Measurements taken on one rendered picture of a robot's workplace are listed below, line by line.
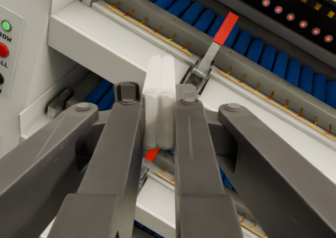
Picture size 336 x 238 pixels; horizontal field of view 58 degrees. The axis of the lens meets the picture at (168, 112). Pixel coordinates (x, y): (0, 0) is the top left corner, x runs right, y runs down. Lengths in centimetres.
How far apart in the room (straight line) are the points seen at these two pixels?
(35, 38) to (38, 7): 4
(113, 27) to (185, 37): 9
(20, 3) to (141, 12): 14
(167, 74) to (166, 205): 33
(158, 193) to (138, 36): 23
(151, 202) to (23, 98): 23
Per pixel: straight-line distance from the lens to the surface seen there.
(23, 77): 44
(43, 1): 38
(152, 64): 18
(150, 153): 43
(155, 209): 47
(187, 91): 16
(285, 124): 39
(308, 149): 39
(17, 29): 41
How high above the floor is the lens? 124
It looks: 31 degrees down
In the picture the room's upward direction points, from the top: 30 degrees clockwise
